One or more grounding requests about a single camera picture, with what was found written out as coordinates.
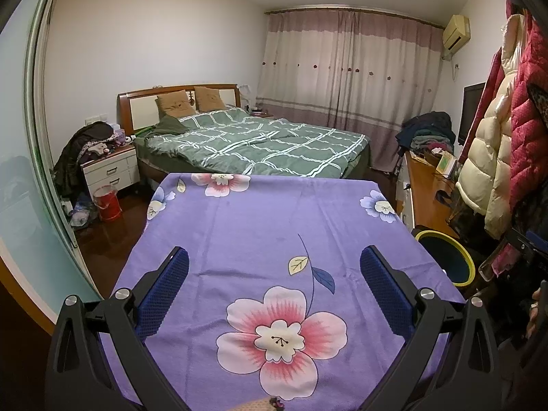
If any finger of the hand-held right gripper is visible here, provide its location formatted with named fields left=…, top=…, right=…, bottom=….
left=506, top=228, right=548, bottom=267

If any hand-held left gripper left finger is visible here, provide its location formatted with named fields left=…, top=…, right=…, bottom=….
left=45, top=246, right=191, bottom=411

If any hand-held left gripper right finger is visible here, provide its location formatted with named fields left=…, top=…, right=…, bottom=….
left=357, top=245, right=501, bottom=411

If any yellow-rimmed dark trash bin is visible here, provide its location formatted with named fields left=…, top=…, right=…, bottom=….
left=413, top=230, right=476, bottom=287

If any person's right hand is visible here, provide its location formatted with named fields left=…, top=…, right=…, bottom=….
left=527, top=282, right=548, bottom=340

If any cream down jacket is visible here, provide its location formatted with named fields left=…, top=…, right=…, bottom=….
left=455, top=13, right=525, bottom=240

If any red plastic bucket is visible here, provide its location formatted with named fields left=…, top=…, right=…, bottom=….
left=93, top=185, right=123, bottom=222

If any wooden dresser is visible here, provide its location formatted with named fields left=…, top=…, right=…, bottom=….
left=396, top=152, right=461, bottom=238

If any purple floral tablecloth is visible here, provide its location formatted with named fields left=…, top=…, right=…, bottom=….
left=100, top=173, right=467, bottom=411

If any pile of plastic bags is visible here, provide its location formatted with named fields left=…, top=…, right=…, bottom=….
left=64, top=197, right=97, bottom=228

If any white nightstand with drawers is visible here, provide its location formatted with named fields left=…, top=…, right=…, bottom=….
left=81, top=145, right=140, bottom=200

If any wooden bed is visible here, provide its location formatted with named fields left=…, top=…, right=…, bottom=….
left=117, top=84, right=372, bottom=181

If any black flat television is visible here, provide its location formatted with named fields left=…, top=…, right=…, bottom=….
left=457, top=82, right=486, bottom=146

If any beige knitted cloth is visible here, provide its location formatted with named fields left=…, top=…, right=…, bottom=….
left=231, top=397, right=287, bottom=411

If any pile of folded clothes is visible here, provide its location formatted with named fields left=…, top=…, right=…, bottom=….
left=395, top=111, right=455, bottom=155

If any pile of dark clothes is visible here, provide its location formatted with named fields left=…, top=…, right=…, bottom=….
left=53, top=121, right=125, bottom=198

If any dark green cloth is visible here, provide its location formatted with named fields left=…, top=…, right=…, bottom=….
left=152, top=115, right=187, bottom=134

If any green checked duvet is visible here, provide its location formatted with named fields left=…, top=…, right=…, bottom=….
left=146, top=105, right=371, bottom=179

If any wooden headboard with white panels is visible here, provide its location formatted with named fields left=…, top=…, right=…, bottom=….
left=117, top=84, right=240, bottom=138

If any brown pillow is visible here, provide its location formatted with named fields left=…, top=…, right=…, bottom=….
left=194, top=86, right=227, bottom=112
left=155, top=91, right=193, bottom=118

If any glass sliding wardrobe door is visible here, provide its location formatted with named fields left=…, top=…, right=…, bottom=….
left=0, top=0, right=103, bottom=304

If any pink and white curtain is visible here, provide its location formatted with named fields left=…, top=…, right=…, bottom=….
left=257, top=9, right=444, bottom=172

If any wall air conditioner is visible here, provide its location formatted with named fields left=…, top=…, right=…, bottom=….
left=442, top=14, right=472, bottom=52

